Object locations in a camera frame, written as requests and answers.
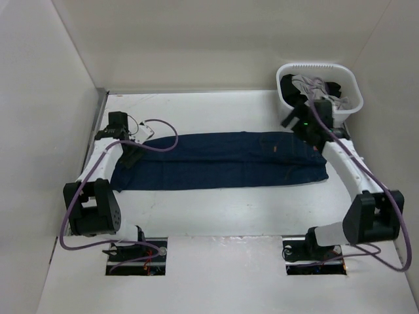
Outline dark blue denim trousers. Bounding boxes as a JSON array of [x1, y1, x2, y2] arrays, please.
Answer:
[[111, 131, 329, 192]]

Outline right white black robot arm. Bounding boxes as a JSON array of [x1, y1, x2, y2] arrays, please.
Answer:
[[282, 99, 404, 260]]

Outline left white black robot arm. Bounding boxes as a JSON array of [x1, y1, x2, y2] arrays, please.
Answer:
[[59, 111, 147, 261]]

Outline black garment in basket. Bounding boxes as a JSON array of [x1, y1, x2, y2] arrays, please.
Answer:
[[280, 74, 343, 109]]

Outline grey crumpled garment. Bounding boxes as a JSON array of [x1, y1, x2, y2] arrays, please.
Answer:
[[291, 75, 351, 111]]

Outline white plastic laundry basket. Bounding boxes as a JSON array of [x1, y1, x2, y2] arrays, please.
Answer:
[[276, 63, 363, 127]]

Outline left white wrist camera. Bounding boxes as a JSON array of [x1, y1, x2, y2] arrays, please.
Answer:
[[134, 122, 155, 144]]

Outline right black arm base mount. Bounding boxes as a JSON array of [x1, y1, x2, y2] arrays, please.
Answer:
[[282, 237, 346, 275]]

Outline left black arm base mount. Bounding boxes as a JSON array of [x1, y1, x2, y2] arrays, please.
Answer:
[[103, 237, 168, 276]]

